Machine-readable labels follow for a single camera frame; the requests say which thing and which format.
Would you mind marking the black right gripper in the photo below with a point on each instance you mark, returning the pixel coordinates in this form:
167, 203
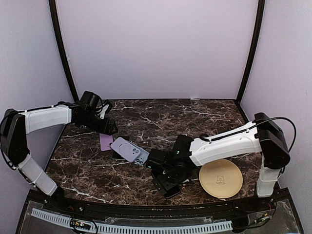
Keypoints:
167, 185

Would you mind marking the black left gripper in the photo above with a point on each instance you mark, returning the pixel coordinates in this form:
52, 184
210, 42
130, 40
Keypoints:
104, 130

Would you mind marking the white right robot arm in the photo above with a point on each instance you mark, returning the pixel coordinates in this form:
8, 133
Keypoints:
262, 135

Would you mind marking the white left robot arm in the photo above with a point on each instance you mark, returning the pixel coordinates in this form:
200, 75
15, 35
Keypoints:
17, 125

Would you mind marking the purple phone case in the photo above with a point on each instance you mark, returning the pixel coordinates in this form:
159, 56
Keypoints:
105, 142

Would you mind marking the silver edged phone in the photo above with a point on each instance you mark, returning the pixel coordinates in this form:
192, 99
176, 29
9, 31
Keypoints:
116, 156

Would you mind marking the light blue phone case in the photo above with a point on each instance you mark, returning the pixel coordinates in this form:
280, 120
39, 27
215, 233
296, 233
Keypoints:
142, 157

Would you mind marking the beige round plate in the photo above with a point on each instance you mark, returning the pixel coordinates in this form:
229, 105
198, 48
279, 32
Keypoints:
221, 178

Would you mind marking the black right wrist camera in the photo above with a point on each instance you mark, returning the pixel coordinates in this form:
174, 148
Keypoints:
155, 159

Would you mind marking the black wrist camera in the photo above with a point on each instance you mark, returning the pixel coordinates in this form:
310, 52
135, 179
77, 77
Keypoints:
155, 159
94, 104

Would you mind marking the lilac phone case with ring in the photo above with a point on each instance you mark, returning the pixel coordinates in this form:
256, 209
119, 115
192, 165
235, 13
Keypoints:
125, 149

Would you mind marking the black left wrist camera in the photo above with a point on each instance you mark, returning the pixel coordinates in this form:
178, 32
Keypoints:
94, 104

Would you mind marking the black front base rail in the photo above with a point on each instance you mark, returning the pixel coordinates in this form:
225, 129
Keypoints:
234, 209

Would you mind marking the white cable duct strip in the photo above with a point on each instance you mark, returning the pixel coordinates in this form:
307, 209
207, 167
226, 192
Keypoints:
130, 226

